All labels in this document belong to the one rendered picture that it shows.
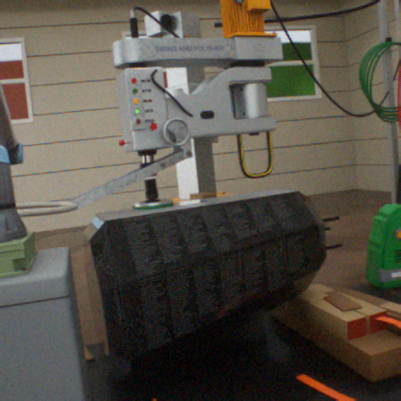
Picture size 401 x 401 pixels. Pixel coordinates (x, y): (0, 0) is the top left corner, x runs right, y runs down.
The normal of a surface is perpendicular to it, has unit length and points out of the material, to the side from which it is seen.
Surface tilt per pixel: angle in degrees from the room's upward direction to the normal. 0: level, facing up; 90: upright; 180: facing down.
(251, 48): 90
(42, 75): 90
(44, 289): 90
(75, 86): 90
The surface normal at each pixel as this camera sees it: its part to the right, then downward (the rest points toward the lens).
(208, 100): 0.40, 0.05
